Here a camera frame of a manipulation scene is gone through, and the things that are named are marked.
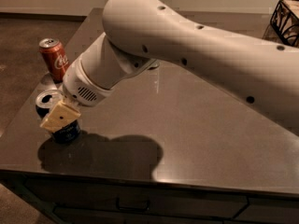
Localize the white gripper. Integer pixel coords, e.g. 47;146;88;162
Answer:
40;58;112;133

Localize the black wire basket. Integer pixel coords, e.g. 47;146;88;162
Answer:
270;0;299;48

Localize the red coca-cola can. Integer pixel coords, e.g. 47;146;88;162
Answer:
39;38;70;83

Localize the silver redbull can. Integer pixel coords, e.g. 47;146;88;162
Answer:
149;60;160;70

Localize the dark drawer front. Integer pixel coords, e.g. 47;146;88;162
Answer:
25;178;247;218

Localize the black drawer handle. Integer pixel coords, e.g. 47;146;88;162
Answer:
115;198;150;212

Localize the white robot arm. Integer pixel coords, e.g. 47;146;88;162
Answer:
41;0;299;133

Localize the blue pepsi can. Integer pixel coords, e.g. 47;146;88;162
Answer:
36;90;80;144

